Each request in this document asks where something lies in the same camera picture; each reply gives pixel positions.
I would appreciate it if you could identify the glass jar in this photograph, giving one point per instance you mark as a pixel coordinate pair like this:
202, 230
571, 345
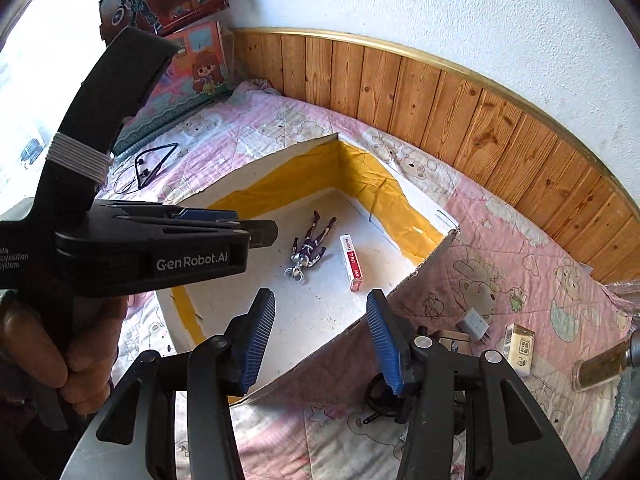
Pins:
602, 370

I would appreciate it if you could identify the pink printed blanket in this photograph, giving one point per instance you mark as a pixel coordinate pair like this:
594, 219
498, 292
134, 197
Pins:
500, 270

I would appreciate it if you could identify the pink washing machine toy box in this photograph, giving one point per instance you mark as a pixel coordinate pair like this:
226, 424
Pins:
200, 72

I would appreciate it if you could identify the red white staple box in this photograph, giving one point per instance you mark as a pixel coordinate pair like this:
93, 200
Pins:
351, 262

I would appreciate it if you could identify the small brown cardboard box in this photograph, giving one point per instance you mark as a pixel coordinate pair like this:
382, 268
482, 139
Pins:
452, 344

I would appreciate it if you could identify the cardboard box with yellow tape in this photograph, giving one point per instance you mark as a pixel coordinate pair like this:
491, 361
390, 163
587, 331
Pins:
310, 310

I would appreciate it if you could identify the wooden wall panel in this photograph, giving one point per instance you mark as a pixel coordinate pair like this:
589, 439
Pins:
450, 110

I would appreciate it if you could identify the white charger plug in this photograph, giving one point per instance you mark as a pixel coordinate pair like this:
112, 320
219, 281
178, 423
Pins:
474, 326

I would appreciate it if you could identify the person's left hand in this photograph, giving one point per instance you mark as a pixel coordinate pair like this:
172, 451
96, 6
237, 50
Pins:
95, 330

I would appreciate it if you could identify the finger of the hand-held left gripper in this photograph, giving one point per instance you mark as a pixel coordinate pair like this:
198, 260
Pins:
200, 214
260, 234

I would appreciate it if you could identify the robot toy box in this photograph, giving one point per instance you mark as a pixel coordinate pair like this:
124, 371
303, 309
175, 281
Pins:
165, 0

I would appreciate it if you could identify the purple silver action figure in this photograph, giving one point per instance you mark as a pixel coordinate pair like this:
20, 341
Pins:
307, 250

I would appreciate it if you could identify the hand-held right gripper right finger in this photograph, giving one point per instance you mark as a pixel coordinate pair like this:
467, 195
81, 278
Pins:
385, 347

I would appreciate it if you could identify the cream cigarette pack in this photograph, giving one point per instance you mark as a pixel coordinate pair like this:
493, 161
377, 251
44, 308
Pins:
519, 352

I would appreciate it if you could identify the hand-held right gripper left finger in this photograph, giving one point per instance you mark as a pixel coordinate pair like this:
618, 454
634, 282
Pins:
257, 342

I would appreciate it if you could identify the clear plastic wrap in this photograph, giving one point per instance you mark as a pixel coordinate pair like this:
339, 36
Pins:
624, 294

